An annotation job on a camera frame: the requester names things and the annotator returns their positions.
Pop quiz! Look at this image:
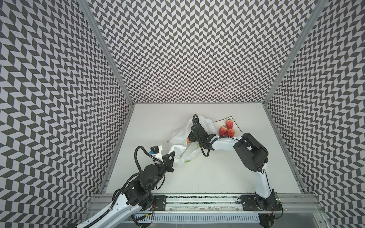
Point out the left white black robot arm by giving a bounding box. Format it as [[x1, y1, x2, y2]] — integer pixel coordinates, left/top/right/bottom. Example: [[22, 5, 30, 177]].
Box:
[[69, 146, 175, 228]]

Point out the black mounting plate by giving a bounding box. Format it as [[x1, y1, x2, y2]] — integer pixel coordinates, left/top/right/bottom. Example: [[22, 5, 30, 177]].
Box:
[[236, 195, 283, 212], [151, 195, 167, 211]]

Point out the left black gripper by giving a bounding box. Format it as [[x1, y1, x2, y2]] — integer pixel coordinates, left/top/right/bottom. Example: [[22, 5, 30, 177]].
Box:
[[148, 151, 175, 192]]

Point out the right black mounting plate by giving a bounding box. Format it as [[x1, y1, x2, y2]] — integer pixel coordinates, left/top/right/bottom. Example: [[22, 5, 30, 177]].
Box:
[[236, 195, 283, 212]]

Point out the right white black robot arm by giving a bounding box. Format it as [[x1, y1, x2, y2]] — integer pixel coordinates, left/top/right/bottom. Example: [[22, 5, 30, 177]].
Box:
[[189, 114, 284, 214]]

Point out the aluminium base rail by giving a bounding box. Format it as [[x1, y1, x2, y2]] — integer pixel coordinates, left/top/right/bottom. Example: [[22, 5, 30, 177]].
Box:
[[88, 193, 326, 214]]

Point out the white vented strip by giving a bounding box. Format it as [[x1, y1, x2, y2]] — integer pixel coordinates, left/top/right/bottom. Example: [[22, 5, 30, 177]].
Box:
[[138, 213, 260, 224]]

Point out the dark red fake fruit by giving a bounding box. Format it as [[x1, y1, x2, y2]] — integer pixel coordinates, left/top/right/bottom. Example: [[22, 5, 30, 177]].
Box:
[[226, 129, 235, 137]]

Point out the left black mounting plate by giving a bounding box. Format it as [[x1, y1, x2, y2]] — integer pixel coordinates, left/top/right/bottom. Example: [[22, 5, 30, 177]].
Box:
[[151, 195, 167, 211]]

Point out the white square plate black rim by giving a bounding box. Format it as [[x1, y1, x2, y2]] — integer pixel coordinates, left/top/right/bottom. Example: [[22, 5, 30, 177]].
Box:
[[213, 116, 243, 137]]

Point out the white plastic bag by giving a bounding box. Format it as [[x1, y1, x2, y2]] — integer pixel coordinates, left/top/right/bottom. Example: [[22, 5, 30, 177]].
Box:
[[169, 114, 217, 166]]

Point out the red fake strawberry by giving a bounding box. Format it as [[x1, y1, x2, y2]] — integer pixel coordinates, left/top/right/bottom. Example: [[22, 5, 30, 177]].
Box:
[[219, 126, 228, 136]]

